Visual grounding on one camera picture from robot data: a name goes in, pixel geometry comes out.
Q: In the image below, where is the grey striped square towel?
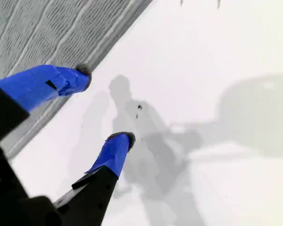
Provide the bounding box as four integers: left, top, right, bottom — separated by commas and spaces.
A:
0, 0, 154, 161

